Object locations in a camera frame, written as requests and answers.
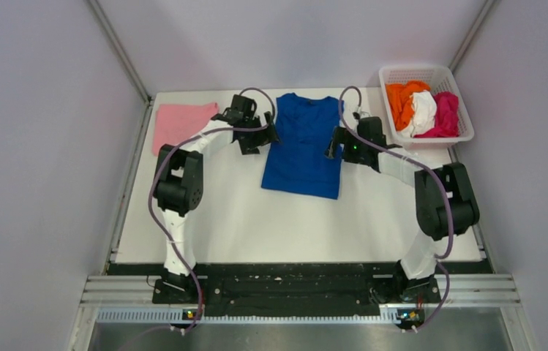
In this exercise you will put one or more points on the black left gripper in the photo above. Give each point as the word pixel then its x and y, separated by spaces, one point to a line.
pixel 264 137

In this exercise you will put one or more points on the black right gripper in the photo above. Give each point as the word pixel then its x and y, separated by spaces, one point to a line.
pixel 338 138

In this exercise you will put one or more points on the blue t shirt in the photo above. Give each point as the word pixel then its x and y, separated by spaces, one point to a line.
pixel 297 163

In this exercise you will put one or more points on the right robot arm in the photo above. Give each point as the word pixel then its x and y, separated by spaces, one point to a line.
pixel 444 199

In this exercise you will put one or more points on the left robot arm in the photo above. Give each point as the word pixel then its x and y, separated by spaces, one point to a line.
pixel 178 184

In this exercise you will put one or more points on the orange t shirt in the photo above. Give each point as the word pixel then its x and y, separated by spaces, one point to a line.
pixel 400 100

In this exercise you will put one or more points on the folded pink t shirt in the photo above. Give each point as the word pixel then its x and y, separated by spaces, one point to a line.
pixel 175 123

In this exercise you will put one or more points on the white plastic basket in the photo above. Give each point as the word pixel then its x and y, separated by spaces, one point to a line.
pixel 439 79

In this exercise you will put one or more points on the white t shirt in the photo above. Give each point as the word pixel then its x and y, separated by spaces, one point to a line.
pixel 423 109

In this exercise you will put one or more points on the magenta t shirt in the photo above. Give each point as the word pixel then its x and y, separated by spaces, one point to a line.
pixel 446 120

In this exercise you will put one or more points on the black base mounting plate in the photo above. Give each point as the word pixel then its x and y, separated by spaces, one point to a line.
pixel 284 289

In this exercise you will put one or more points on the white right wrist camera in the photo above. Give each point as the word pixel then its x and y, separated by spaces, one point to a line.
pixel 359 114

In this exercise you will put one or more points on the left corner metal post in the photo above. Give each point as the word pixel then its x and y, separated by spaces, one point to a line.
pixel 118 50

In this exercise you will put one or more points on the corner metal post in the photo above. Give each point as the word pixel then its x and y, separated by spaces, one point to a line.
pixel 477 24
pixel 118 50

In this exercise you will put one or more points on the right corner metal post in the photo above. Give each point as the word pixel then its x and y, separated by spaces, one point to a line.
pixel 477 24

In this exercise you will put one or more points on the white slotted cable duct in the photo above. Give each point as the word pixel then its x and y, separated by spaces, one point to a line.
pixel 389 314

